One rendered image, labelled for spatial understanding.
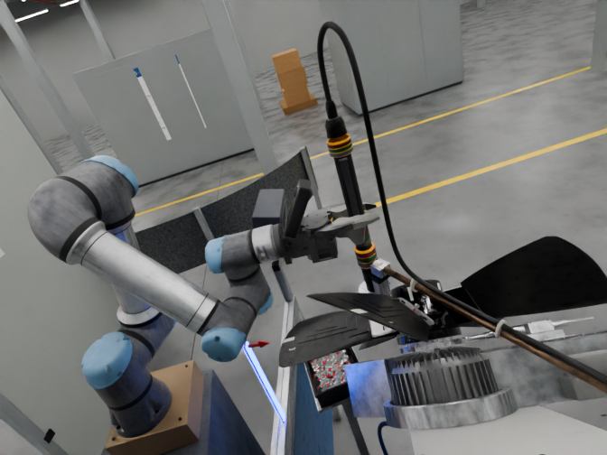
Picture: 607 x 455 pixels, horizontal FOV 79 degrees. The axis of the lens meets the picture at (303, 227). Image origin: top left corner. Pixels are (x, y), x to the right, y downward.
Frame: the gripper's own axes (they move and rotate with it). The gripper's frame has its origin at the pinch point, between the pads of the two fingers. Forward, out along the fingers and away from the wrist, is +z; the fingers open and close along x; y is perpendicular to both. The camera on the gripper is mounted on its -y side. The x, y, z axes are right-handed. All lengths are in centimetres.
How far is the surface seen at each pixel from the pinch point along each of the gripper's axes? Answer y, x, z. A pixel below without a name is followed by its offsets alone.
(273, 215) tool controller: 25, -59, -35
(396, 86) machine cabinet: 117, -625, 110
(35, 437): 100, -36, -182
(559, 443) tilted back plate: 20.3, 36.9, 15.9
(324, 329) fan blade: 30.8, -1.1, -17.5
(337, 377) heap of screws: 64, -13, -22
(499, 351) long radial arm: 35.0, 10.4, 19.2
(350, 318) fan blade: 30.3, -2.9, -10.8
